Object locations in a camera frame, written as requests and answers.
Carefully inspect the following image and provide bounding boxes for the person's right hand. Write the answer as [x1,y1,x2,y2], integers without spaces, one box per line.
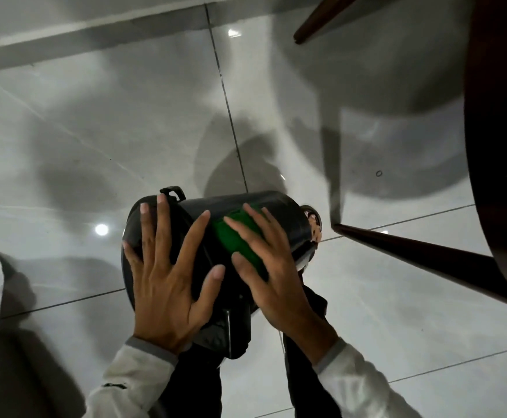
[222,203,339,366]

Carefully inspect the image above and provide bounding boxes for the person's left hand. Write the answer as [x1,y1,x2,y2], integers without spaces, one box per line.
[122,193,226,356]

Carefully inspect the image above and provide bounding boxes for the black bin with green label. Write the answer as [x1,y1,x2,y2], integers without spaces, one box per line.
[121,186,324,360]

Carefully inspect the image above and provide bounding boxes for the person's left forearm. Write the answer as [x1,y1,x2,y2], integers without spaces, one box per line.
[84,337,180,418]

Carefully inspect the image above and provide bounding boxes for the person's right forearm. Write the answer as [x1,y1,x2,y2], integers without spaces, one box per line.
[312,338,412,418]

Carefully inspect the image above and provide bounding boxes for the person's black trousers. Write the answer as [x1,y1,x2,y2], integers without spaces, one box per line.
[149,283,344,418]

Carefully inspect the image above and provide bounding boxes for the dark wooden table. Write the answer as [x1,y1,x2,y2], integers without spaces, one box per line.
[293,0,507,314]

